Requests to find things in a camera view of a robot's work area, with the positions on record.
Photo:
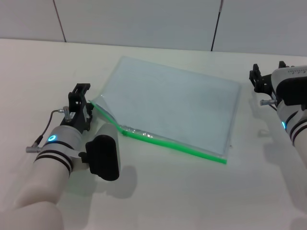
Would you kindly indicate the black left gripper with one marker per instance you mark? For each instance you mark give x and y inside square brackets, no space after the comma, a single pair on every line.
[78,117]

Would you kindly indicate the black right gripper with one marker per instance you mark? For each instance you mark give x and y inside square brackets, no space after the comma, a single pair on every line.
[266,85]

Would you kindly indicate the clear green-zip document bag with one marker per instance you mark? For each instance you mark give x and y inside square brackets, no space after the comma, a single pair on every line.
[172,103]

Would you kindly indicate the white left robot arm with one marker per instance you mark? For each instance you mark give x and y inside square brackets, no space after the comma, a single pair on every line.
[48,163]

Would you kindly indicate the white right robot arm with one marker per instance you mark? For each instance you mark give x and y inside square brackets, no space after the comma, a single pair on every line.
[297,134]

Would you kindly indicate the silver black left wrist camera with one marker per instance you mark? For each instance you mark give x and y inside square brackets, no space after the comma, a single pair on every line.
[103,155]

